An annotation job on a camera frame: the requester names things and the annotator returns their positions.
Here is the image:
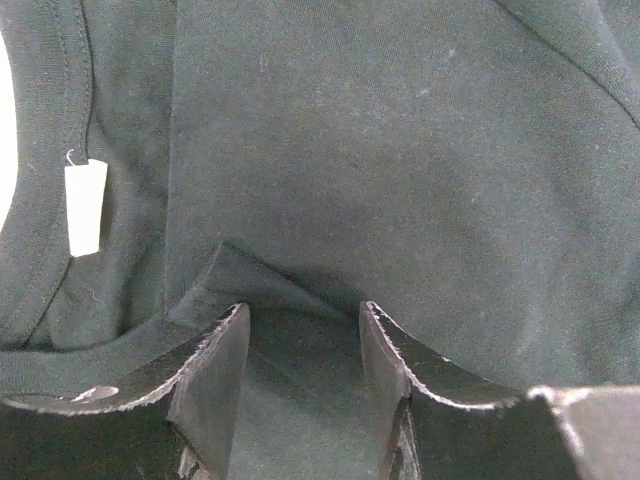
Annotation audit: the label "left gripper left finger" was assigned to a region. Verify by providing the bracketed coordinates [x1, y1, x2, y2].
[1, 304, 250, 479]

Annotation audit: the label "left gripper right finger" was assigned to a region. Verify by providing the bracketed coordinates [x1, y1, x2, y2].
[359, 301, 579, 480]

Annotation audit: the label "black t shirt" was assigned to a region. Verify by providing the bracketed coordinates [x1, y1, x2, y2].
[1, 1, 639, 479]

